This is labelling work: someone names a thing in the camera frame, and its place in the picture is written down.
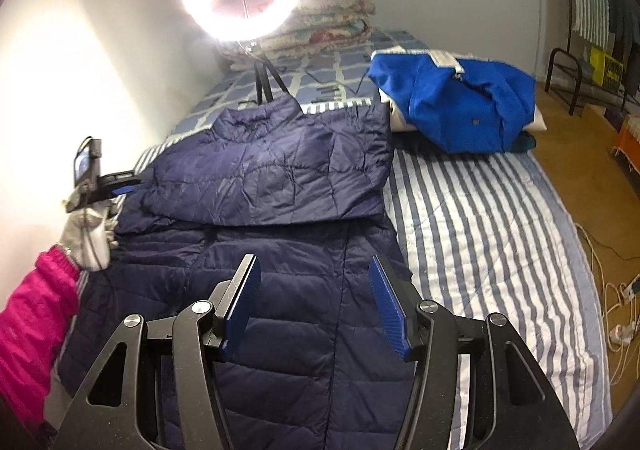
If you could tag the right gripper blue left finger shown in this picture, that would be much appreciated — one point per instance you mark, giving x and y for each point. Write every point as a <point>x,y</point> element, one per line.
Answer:
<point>233,303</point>

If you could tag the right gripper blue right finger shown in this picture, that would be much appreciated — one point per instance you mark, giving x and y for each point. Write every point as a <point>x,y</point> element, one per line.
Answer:
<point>397,300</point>

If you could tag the left forearm pink sleeve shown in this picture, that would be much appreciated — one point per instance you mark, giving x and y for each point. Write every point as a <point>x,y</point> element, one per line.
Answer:
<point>34,323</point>

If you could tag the left hand white glove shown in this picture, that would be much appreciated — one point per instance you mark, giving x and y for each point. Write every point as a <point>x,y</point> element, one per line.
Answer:
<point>88,236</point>

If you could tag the striped blue white bedsheet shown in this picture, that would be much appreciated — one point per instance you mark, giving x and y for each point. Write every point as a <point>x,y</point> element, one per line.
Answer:
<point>315,195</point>

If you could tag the black tripod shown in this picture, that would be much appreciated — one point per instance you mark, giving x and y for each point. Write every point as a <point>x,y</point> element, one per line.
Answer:
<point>264,69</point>

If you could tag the blue checked blanket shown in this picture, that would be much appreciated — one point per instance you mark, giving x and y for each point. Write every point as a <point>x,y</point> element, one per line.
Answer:
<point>324,78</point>

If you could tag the black metal rack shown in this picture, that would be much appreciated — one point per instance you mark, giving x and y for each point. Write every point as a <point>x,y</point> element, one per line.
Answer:
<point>567,78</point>

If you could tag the orange crate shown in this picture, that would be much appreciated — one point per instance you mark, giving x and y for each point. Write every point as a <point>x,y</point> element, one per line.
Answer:
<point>627,142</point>

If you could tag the folded floral quilt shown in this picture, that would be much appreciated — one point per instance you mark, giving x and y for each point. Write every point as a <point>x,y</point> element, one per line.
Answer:
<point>313,26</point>

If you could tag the yellow box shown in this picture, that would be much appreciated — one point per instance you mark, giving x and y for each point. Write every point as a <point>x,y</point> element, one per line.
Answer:
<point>606,71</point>

